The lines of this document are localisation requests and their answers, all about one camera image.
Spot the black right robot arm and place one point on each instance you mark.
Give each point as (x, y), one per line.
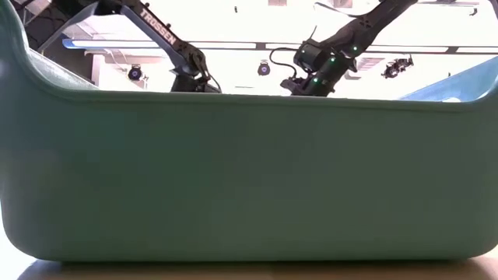
(365, 27)

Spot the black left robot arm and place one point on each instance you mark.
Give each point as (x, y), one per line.
(159, 33)

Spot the long ceiling light strip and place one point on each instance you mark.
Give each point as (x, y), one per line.
(116, 44)

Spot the ceiling air vent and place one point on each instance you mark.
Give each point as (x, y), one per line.
(369, 63)

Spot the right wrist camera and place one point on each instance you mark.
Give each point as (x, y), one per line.
(295, 86)

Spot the round black ceiling camera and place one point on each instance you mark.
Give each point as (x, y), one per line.
(264, 69)
(135, 73)

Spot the mint green plastic bin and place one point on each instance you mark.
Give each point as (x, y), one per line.
(249, 175)

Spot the black ceiling projector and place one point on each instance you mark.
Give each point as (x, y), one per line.
(395, 68)

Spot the grey ceiling panel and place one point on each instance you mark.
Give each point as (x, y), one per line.
(277, 2)

